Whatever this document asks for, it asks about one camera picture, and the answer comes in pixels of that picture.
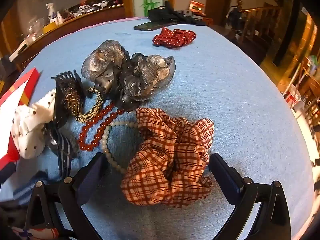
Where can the white dotted scrunchie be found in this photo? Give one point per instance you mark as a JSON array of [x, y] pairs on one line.
[[30, 130]]

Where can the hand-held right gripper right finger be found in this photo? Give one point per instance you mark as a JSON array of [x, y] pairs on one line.
[[225, 175]]

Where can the red white plaid scrunchie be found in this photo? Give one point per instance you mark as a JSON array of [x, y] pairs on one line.
[[162, 155]]

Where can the wooden door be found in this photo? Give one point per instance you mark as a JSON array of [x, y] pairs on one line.
[[220, 0]]

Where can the black hair claw clip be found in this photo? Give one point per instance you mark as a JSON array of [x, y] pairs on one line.
[[60, 97]]

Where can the navy striped ribbon bow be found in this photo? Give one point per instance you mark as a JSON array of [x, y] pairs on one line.
[[62, 147]]

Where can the blue striped cloth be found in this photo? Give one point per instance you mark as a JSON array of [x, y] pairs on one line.
[[25, 190]]

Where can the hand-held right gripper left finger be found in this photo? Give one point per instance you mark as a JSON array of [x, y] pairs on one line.
[[90, 177]]

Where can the counter clutter pile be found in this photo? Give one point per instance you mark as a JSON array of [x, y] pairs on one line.
[[95, 3]]

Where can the white spray bottle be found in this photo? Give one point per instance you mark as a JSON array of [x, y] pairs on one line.
[[51, 13]]

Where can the red box with white inside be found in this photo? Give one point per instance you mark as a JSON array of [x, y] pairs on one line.
[[10, 105]]

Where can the wooden counter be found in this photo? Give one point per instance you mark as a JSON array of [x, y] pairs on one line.
[[75, 27]]

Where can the red polka dot scrunchie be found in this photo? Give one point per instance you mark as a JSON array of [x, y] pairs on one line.
[[172, 38]]

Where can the red white patterned cloth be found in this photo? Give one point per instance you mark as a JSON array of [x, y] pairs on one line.
[[37, 233]]

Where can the small white bottle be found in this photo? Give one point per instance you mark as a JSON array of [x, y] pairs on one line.
[[59, 18]]

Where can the dark blue hanging jacket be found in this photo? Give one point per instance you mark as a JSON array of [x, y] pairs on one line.
[[233, 16]]

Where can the orange box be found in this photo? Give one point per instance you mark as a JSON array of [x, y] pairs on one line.
[[196, 6]]

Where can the blue tablecloth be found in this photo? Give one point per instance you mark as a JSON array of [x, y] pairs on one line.
[[225, 92]]

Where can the black phone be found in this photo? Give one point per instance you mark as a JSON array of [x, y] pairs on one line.
[[152, 26]]

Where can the wooden stair railing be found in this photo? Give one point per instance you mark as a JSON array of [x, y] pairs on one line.
[[260, 20]]

